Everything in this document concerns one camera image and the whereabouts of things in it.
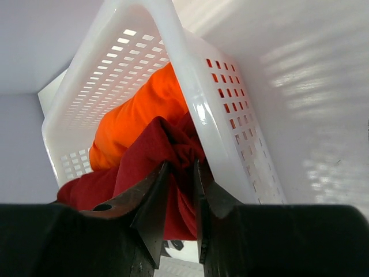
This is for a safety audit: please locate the dark red t shirt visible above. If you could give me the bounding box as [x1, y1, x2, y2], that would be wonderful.
[57, 114, 206, 241]

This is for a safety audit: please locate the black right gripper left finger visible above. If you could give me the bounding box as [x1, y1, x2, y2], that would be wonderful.
[1, 177, 166, 276]

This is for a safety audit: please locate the white plastic basket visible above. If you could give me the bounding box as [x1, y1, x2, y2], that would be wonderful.
[42, 1, 286, 204]

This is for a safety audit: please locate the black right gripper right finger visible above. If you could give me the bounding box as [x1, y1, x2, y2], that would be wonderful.
[194, 161, 368, 276]

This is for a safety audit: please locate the rolled orange t shirt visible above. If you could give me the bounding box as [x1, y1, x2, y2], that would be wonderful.
[89, 63, 189, 171]

